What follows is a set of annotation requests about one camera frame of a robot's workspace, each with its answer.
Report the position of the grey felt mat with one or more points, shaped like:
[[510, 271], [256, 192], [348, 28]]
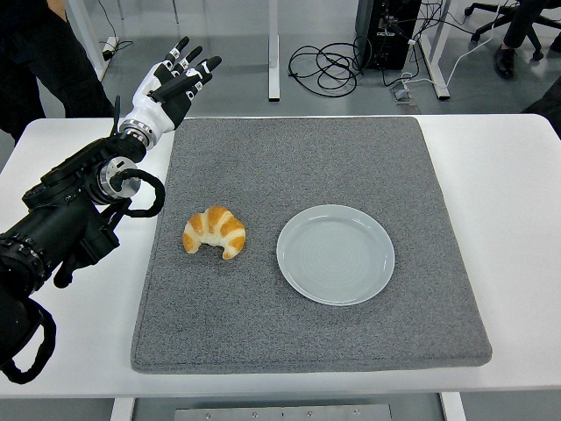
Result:
[[307, 166]]

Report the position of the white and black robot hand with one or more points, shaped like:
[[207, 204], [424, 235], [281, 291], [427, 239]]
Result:
[[158, 109]]

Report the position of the straight white desk leg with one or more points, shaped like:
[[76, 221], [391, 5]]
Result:
[[273, 66]]

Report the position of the white table leg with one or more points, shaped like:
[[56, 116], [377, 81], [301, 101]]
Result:
[[122, 410], [453, 410]]

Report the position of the grey metal plate with screws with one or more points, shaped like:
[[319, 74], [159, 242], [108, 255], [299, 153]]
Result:
[[285, 413]]

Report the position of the person's leg with dark shoe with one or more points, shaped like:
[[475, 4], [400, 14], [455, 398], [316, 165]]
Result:
[[504, 59]]

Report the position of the black fabric object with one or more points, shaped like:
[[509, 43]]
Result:
[[545, 109]]

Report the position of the light grey round plate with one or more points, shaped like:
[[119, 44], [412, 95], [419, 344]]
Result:
[[335, 254]]

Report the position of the person in black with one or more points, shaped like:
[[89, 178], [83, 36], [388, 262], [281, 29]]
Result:
[[35, 52]]

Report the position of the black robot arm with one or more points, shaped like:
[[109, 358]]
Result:
[[57, 219]]

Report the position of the small grey floor box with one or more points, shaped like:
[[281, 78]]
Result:
[[402, 94]]

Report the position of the white power strip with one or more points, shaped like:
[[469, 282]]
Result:
[[110, 47]]

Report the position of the golden croissant bread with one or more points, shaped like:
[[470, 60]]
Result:
[[219, 223]]

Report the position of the black computer tower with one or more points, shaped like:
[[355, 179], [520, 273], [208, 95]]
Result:
[[385, 44]]

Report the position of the white desk leg with foot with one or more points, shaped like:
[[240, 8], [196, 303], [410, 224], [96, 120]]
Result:
[[440, 87]]

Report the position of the slanted white desk leg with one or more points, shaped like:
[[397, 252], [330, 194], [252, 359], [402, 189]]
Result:
[[94, 52]]

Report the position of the black office chair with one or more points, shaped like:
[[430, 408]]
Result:
[[482, 6]]

